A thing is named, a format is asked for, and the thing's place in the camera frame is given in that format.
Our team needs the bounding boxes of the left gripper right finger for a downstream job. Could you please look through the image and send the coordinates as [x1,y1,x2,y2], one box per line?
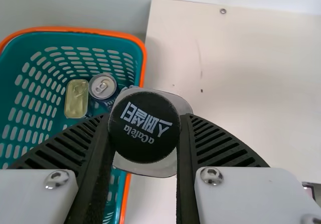
[175,113,321,224]

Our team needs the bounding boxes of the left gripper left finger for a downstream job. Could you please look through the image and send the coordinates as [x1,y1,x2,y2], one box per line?
[0,113,116,224]

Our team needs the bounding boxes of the teal shopping basket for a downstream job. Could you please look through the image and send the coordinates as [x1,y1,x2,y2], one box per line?
[0,26,147,224]

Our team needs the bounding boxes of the rectangular tin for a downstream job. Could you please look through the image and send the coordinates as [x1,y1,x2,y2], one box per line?
[63,79,90,120]

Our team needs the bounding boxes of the can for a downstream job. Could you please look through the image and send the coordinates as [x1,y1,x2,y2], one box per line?
[88,73,134,114]

